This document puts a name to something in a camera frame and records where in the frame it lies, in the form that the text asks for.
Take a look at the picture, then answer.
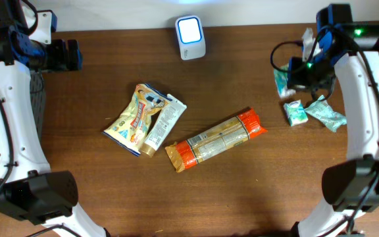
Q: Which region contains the mint green wipes pouch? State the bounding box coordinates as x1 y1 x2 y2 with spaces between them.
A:
305 95 347 132

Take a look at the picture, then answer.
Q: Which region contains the teal tissue pack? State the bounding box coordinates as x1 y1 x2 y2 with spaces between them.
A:
274 69 296 99

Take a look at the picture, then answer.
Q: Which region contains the green tissue pack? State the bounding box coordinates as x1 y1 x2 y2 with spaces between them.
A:
284 100 308 126

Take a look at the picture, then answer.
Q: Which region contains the yellow snack bag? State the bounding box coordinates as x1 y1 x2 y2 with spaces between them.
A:
103 84 172 157

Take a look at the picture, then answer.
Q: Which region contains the white cream tube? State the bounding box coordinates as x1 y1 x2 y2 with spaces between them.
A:
139 94 187 157

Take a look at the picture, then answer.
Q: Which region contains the orange spaghetti package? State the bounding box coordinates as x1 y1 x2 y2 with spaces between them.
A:
165 109 267 172

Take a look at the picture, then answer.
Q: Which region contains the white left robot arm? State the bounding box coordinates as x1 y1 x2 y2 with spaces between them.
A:
0 0 108 236

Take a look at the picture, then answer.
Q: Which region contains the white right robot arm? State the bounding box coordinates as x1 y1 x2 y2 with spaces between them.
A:
288 3 379 236

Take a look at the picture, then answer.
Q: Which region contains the white barcode scanner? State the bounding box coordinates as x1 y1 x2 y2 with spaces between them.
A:
175 15 206 61

